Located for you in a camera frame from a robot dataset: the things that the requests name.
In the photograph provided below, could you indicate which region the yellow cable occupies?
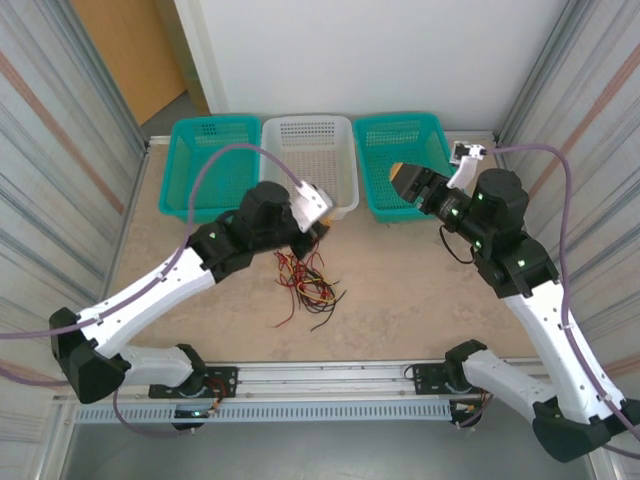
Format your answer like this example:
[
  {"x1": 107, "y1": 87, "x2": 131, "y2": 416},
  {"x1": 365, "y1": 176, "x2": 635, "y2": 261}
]
[{"x1": 294, "y1": 269, "x2": 337, "y2": 302}]

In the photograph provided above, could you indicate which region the teal plastic basket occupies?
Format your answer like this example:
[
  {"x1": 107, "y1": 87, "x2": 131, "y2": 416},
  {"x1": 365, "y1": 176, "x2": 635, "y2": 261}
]
[
  {"x1": 158, "y1": 115, "x2": 263, "y2": 225},
  {"x1": 352, "y1": 113, "x2": 459, "y2": 225}
]

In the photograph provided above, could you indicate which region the white plastic basket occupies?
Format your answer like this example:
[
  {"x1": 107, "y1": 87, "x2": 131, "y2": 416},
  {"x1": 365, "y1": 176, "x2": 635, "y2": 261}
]
[{"x1": 258, "y1": 114, "x2": 360, "y2": 223}]

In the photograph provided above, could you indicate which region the wooden door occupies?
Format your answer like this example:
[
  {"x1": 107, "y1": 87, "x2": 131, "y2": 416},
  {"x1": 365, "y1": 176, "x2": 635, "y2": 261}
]
[{"x1": 69, "y1": 0, "x2": 210, "y2": 127}]

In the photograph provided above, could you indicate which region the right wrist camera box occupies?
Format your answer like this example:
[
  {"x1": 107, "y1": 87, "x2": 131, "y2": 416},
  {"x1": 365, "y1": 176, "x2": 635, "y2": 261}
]
[{"x1": 446, "y1": 141, "x2": 487, "y2": 191}]

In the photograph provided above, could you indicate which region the thin black gripper wire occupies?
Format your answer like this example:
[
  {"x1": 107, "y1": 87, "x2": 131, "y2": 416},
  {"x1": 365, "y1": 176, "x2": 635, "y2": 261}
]
[{"x1": 438, "y1": 223, "x2": 476, "y2": 265}]

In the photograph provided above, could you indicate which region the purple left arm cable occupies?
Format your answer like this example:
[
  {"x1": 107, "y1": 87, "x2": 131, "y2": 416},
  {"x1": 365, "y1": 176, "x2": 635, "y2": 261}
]
[{"x1": 0, "y1": 144, "x2": 306, "y2": 439}]

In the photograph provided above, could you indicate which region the aluminium mounting rail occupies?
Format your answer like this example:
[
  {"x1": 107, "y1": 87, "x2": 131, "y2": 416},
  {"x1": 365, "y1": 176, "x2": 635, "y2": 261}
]
[{"x1": 52, "y1": 357, "x2": 599, "y2": 405}]

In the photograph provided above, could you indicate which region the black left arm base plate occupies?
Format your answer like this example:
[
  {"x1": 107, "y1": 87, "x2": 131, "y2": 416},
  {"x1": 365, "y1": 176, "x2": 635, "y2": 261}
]
[{"x1": 148, "y1": 366, "x2": 239, "y2": 400}]

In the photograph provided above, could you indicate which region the grey slotted cable duct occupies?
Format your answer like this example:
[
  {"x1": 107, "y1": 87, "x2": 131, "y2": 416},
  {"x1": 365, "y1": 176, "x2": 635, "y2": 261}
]
[{"x1": 73, "y1": 402, "x2": 454, "y2": 424}]

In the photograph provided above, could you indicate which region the white door frame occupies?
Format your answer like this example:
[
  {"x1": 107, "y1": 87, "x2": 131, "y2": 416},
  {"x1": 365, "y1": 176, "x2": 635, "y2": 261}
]
[{"x1": 172, "y1": 0, "x2": 230, "y2": 116}]

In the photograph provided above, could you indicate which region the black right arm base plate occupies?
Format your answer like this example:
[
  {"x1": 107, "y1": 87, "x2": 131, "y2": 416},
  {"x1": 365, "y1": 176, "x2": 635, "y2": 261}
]
[{"x1": 412, "y1": 360, "x2": 504, "y2": 396}]

